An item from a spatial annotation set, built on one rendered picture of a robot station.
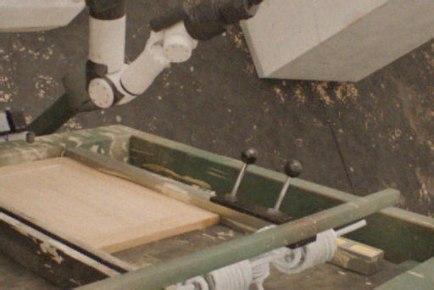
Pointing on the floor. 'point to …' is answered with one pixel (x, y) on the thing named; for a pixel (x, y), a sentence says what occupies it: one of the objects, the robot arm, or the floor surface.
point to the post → (52, 118)
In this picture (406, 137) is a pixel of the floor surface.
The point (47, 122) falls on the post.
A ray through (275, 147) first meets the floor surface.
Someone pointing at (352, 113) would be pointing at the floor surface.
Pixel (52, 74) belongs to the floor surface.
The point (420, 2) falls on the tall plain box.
